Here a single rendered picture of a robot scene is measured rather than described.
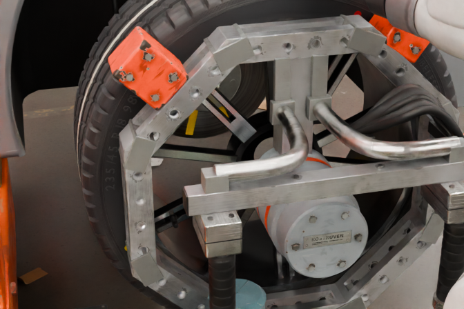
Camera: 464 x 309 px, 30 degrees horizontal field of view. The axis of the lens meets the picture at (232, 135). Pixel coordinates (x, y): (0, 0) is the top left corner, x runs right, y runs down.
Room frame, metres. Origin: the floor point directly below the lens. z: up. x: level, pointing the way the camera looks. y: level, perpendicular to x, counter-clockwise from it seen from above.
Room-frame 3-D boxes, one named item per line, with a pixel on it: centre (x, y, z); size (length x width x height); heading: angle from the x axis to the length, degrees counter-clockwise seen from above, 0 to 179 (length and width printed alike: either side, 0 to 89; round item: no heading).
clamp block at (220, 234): (0.99, 0.02, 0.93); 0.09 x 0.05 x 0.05; 13
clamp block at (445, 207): (1.07, -0.31, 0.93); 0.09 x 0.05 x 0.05; 13
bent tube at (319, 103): (1.14, -0.22, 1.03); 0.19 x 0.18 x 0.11; 13
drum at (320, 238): (1.16, -0.11, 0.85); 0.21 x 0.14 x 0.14; 13
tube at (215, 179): (1.09, -0.03, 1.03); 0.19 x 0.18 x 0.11; 13
